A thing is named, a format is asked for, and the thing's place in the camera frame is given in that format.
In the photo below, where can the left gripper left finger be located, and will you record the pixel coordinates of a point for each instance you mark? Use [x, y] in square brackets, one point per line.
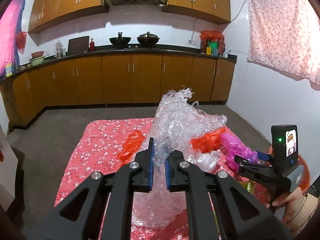
[101, 206]

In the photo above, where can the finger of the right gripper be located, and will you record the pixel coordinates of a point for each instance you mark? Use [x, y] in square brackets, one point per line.
[266, 157]

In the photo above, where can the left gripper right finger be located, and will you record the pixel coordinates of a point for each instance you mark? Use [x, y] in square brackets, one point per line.
[218, 207]

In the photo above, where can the purple plastic bag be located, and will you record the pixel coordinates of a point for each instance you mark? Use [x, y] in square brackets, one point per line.
[234, 146]

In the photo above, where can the white plastic bag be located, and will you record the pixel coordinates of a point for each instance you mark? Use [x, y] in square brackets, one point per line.
[206, 161]

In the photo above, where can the orange plastic bag back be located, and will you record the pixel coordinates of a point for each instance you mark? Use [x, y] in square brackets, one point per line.
[208, 142]

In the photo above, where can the orange plastic bag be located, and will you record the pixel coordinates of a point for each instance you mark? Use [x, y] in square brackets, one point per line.
[208, 142]
[130, 147]

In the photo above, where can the clear bubble wrap sheet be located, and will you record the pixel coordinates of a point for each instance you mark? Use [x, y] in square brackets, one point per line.
[176, 122]

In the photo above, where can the olive green foil wrapper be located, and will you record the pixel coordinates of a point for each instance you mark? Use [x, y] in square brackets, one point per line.
[248, 185]

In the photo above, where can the red plastic trash basket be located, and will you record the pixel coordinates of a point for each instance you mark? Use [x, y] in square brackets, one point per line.
[289, 178]

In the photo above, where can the lower wooden kitchen cabinets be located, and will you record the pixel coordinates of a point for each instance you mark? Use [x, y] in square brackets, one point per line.
[105, 78]

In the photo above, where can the person right hand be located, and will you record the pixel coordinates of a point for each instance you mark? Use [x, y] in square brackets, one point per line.
[292, 201]

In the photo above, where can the red floral tablecloth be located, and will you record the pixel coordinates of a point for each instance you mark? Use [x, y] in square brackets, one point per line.
[97, 150]

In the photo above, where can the white box with flowers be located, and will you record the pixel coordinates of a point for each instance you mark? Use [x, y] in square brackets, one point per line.
[8, 167]

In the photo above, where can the red bag covered containers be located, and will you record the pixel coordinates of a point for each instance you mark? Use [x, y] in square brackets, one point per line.
[212, 43]

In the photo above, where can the pink floral hanging cloth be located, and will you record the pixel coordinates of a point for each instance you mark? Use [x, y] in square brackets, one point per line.
[284, 35]

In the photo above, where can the black wok with lid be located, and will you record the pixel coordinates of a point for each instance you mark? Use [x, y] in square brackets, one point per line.
[148, 39]

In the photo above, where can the glass jar on counter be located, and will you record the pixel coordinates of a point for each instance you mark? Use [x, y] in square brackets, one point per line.
[59, 50]

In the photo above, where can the stacked basins on counter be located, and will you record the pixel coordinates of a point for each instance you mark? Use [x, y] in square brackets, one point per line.
[37, 58]

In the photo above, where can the red bottle on counter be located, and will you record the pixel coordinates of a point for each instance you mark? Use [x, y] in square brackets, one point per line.
[92, 45]

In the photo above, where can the dark cutting board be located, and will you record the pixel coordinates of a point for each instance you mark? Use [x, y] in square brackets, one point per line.
[78, 45]

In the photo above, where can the black wok left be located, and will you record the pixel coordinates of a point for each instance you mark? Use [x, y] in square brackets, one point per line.
[120, 41]

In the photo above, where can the hanging red plastic bag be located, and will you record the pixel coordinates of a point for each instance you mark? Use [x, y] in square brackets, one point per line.
[21, 39]

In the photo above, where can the pink curtain at window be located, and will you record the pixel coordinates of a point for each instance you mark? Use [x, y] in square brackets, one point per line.
[11, 25]

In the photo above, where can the camera box with screen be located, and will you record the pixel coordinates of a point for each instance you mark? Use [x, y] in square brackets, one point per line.
[285, 145]

